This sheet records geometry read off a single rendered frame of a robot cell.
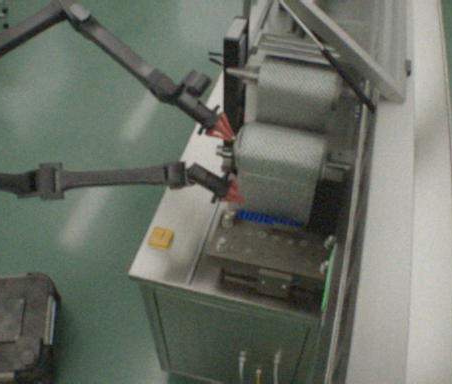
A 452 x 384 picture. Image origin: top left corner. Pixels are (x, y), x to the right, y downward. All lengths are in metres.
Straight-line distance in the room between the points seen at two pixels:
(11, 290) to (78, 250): 0.52
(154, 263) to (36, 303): 0.95
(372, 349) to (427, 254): 0.44
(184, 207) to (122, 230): 1.16
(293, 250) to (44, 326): 1.30
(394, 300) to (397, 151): 0.33
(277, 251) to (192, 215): 0.39
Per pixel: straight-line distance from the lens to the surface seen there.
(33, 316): 2.48
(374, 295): 0.78
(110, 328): 2.62
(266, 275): 1.52
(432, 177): 1.29
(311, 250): 1.57
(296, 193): 1.54
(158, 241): 1.71
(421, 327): 1.03
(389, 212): 0.88
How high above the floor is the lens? 2.30
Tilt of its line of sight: 49 degrees down
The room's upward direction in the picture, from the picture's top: 1 degrees clockwise
